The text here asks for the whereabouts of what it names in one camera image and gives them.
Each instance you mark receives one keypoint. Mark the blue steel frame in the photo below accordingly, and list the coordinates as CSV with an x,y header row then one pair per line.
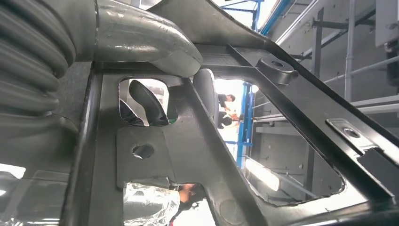
x,y
244,124

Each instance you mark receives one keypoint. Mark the white wall box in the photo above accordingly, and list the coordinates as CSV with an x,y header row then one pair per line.
x,y
388,21

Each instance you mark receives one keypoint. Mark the person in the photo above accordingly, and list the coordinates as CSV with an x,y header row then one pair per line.
x,y
225,100
149,202
225,120

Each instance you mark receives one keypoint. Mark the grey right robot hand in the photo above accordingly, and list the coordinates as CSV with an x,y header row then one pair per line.
x,y
140,34

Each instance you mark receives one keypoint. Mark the grey metal pipe frame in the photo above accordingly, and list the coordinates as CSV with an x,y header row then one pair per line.
x,y
349,46

